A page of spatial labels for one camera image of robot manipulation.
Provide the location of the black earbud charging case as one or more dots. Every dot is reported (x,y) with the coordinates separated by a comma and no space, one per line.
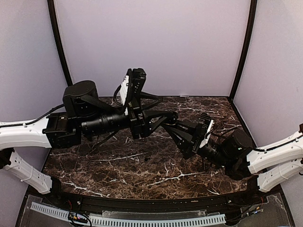
(171,121)

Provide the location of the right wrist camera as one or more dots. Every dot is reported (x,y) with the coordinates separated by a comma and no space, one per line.
(207,123)

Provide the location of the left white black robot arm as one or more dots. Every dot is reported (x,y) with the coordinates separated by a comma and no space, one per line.
(86,116)

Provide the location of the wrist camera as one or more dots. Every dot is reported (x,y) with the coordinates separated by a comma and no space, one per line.
(131,86)
(207,123)

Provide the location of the right black frame post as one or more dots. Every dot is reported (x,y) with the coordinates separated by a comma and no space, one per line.
(245,49)

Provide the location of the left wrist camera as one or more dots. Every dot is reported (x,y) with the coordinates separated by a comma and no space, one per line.
(131,86)

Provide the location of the black frame post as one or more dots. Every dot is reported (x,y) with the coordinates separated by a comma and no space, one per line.
(59,43)
(245,49)

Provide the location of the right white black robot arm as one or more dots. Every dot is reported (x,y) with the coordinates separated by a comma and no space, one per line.
(272,164)

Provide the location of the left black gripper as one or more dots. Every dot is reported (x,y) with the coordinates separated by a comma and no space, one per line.
(143,125)

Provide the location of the left black frame post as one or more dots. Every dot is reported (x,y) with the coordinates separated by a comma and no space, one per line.
(59,43)

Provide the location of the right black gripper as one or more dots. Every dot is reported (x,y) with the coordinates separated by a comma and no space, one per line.
(189,145)

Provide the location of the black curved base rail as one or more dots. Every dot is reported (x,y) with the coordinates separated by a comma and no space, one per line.
(92,204)

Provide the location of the white slotted cable duct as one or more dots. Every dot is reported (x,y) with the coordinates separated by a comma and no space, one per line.
(131,219)

